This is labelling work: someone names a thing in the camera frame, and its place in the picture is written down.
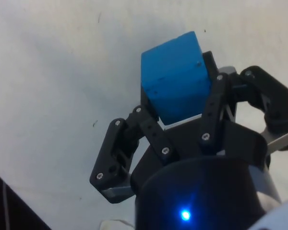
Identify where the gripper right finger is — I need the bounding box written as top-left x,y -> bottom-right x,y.
198,51 -> 288,154

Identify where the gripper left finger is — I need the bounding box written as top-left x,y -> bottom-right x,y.
89,83 -> 180,194

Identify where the blue cube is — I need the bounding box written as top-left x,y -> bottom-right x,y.
141,31 -> 213,126

